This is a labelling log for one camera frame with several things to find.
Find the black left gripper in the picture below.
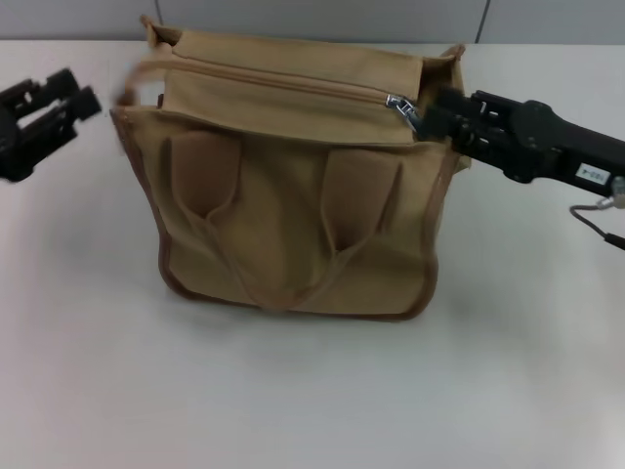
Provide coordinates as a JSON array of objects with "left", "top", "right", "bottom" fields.
[{"left": 0, "top": 67, "right": 104, "bottom": 184}]

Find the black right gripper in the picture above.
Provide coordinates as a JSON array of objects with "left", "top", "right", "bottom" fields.
[{"left": 417, "top": 86, "right": 625, "bottom": 195}]

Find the silver metal zipper pull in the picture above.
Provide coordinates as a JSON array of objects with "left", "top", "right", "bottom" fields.
[{"left": 385, "top": 92, "right": 422, "bottom": 134}]

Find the khaki canvas food bag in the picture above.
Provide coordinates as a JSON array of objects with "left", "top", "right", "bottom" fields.
[{"left": 108, "top": 14, "right": 473, "bottom": 324}]

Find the silver connector gripper cable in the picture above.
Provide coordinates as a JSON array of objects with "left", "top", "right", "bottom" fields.
[{"left": 567, "top": 176, "right": 625, "bottom": 251}]

